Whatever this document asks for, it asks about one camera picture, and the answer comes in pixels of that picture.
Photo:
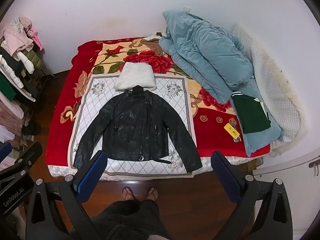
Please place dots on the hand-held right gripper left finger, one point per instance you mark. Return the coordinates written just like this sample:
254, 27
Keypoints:
91, 176

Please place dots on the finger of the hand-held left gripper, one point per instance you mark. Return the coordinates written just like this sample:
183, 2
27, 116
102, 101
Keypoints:
30, 153
4, 151

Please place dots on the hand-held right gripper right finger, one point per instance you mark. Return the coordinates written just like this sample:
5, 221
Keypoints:
226, 177

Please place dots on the black leather jacket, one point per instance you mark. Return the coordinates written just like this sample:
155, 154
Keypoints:
135, 125

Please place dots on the pile of clothes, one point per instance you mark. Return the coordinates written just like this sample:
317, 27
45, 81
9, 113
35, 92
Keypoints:
15, 47

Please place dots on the dark cloth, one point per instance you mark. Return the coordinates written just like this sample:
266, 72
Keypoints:
31, 129

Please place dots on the person's left foot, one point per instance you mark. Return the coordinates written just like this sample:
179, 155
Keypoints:
129, 194

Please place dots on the person's foot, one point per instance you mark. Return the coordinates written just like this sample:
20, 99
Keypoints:
129, 194
152, 194

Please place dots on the yellow handheld device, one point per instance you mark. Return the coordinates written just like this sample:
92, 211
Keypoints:
231, 130

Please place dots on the white cabinet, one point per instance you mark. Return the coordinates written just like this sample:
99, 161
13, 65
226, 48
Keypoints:
287, 165

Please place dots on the person's right foot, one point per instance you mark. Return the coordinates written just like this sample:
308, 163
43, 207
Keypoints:
152, 194

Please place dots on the green garment with white stripes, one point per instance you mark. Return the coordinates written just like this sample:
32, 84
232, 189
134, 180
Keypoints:
252, 115

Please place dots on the red floral blanket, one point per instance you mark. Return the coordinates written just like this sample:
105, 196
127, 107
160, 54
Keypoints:
66, 92

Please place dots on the white diamond quilted mat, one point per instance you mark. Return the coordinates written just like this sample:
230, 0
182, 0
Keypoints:
176, 105

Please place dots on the white quilted mattress pad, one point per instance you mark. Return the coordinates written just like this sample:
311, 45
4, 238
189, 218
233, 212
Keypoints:
280, 100

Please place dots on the white fluffy folded garment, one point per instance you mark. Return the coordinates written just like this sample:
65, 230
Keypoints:
135, 76

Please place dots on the teal padded quilt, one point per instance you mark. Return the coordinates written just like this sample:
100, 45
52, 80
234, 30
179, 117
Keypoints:
207, 55

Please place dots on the white wall outlet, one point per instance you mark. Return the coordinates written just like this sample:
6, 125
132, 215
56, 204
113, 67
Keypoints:
186, 9

